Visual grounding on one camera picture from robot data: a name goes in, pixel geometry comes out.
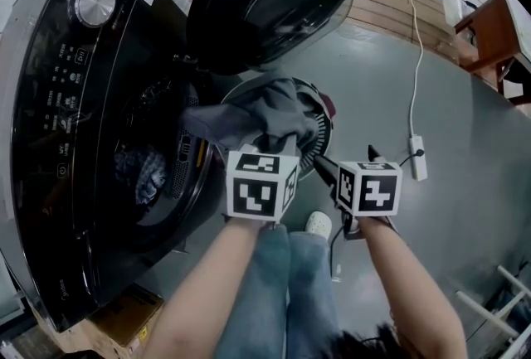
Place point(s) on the person's blue jeans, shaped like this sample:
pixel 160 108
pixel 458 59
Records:
pixel 290 299

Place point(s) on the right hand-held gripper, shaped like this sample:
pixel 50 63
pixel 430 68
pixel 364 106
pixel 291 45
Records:
pixel 375 191

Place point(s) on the person's left forearm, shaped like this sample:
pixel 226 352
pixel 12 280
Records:
pixel 215 287

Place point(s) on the light checkered shirt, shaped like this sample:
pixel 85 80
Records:
pixel 143 175

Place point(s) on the green laundry basket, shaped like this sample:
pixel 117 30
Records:
pixel 321 133

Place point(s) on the wooden sink cabinet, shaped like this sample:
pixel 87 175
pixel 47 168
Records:
pixel 489 38

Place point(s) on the black washing machine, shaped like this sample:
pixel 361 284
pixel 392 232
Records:
pixel 62 121

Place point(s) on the person's right white shoe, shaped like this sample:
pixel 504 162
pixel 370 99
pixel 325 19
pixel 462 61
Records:
pixel 318 224

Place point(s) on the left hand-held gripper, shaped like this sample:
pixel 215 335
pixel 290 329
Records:
pixel 253 193

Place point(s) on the dark grey garment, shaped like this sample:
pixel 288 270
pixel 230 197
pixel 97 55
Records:
pixel 274 113

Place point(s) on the white frame rack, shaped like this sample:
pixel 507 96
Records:
pixel 493 316

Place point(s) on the brown cardboard box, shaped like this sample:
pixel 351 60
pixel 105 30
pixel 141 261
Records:
pixel 124 316

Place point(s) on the round black washing machine door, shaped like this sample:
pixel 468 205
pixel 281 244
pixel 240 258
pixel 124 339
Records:
pixel 232 30

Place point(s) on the person's right forearm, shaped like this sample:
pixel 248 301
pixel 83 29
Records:
pixel 406 287

